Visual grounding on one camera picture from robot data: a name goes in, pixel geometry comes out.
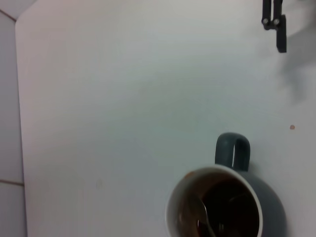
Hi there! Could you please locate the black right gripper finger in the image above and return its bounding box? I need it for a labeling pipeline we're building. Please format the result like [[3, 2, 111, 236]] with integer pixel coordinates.
[[261, 0, 287, 53]]

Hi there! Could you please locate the dark grey ceramic mug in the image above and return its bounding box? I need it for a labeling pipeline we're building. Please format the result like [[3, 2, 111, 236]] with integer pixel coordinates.
[[164, 132, 288, 237]]

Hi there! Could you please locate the pink handled metal spoon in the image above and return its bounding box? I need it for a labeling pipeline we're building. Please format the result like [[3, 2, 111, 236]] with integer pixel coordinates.
[[191, 195, 217, 237]]

